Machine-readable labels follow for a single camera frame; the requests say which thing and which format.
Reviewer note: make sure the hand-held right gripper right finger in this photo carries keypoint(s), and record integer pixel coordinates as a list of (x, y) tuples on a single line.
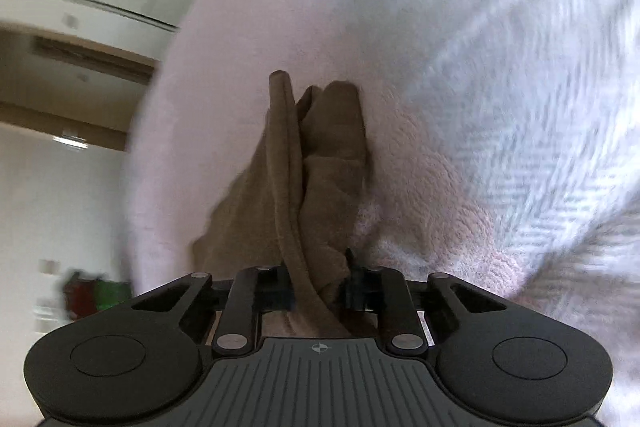
[(357, 294)]

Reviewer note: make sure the pale striped bed blanket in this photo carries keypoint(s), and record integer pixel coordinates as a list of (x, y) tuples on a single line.
[(450, 57)]

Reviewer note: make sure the brown door frame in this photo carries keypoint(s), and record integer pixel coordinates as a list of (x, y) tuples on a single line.
[(60, 82)]

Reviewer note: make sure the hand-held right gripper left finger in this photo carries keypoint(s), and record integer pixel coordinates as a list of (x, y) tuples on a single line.
[(272, 292)]

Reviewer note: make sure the brown sweater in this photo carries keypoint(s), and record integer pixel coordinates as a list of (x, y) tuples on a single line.
[(325, 147)]

